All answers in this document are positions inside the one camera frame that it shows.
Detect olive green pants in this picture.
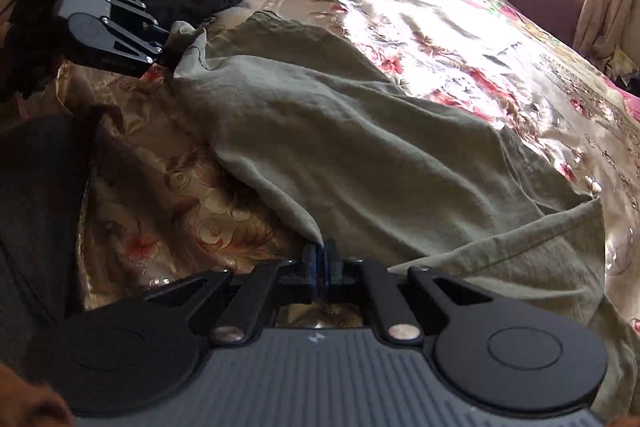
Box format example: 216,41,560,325
167,11,640,425

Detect floral satin bedspread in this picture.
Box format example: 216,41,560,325
0,0,640,333

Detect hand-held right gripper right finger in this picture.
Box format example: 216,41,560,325
323,242,495,343

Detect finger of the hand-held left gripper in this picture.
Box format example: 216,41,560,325
101,18,174,76
106,0,172,42

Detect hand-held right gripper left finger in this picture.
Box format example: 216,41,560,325
146,245,324,344

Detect person's left forearm black sleeve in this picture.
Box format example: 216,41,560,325
0,0,87,104

